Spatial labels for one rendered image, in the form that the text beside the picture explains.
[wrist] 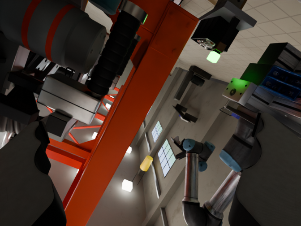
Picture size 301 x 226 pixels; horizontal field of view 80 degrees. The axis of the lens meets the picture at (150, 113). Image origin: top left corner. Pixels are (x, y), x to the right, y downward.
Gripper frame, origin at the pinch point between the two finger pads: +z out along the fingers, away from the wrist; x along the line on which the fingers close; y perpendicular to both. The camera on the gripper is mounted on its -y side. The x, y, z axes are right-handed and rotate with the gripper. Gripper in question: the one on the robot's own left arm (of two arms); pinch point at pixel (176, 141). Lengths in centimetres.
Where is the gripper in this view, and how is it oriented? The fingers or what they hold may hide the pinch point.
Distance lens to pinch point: 150.1
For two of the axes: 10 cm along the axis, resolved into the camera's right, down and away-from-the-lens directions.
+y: 5.8, -8.0, -1.6
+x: -7.5, -4.4, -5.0
